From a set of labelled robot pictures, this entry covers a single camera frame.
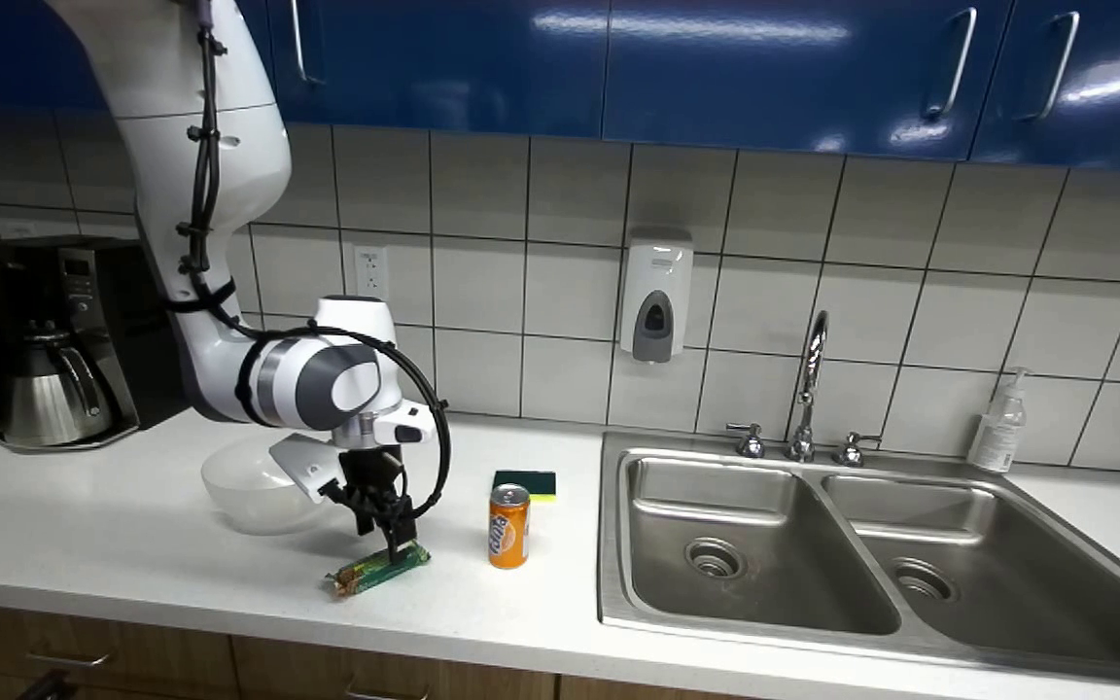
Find stainless steel double sink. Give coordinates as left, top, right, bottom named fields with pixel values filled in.
left=596, top=435, right=1120, bottom=686

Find orange soda can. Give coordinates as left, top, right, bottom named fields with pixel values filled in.
left=492, top=481, right=529, bottom=568

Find wooden lower cabinets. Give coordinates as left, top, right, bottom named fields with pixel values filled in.
left=0, top=609, right=729, bottom=700

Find clear soap bottle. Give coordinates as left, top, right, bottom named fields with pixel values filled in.
left=968, top=371, right=1029, bottom=473

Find blue upper cabinets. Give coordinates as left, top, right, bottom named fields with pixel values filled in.
left=235, top=0, right=1120, bottom=176

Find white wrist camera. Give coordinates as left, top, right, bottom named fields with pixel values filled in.
left=270, top=435, right=345, bottom=501

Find chrome sink faucet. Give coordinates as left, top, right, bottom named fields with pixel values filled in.
left=733, top=313, right=885, bottom=465

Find black coffee maker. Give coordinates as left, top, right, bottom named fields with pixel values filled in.
left=0, top=238, right=187, bottom=451

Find white soap dispenser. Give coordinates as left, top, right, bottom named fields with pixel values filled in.
left=620, top=234, right=693, bottom=367

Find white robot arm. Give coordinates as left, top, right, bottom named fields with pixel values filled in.
left=49, top=0, right=453, bottom=555

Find steel coffee carafe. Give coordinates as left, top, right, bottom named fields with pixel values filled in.
left=0, top=329, right=112, bottom=451

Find green yellow sponge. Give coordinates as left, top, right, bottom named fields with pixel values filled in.
left=494, top=469, right=559, bottom=499

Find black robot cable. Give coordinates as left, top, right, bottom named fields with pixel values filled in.
left=168, top=0, right=456, bottom=522

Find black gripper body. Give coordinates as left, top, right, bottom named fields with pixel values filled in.
left=340, top=447, right=415, bottom=533

